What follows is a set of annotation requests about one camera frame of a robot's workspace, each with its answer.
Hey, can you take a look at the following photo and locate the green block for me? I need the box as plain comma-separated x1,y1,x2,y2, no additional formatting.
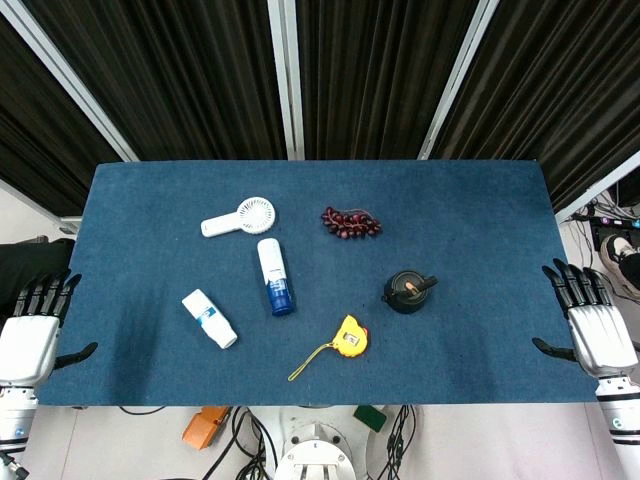
352,404,389,432

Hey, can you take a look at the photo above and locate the white frame post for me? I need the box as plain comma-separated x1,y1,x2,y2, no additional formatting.
417,0,504,161
266,0,306,161
0,0,141,163
553,148,640,224

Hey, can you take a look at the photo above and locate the white bottle with blue cap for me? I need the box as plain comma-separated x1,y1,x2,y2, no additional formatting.
256,238,294,317

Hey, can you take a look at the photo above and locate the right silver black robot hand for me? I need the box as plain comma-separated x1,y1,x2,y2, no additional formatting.
531,258,640,382

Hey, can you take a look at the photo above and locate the black cable bundle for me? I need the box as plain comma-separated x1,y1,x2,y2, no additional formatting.
230,405,277,480
372,404,427,480

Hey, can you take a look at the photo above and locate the black pleated curtain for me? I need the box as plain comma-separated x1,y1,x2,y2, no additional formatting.
0,0,640,217

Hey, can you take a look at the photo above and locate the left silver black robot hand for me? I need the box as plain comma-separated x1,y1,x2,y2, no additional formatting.
0,272,99,387

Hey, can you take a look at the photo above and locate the blue felt table cloth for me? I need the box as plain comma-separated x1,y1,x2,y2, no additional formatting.
37,160,599,407

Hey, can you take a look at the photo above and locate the white robot torso base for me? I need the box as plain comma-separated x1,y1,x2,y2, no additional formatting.
273,404,372,480

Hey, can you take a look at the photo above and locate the black power strip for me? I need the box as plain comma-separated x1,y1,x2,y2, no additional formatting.
570,212,640,230

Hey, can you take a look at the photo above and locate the white tube with blue label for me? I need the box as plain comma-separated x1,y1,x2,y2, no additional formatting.
181,288,239,350

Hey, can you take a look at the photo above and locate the orange box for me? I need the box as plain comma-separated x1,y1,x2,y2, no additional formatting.
181,405,233,454

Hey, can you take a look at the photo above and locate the dark red grape bunch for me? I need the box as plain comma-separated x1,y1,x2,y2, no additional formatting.
320,206,383,242

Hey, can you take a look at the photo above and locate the black round container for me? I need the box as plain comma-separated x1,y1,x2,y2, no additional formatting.
381,269,441,315

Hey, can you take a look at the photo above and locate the yellow tape measure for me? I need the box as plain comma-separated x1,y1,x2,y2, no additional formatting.
287,313,372,383

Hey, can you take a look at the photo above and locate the black and white sneaker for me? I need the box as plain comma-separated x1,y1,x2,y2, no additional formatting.
599,234,640,297

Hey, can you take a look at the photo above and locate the white handheld fan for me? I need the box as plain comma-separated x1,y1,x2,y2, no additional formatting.
200,196,278,238

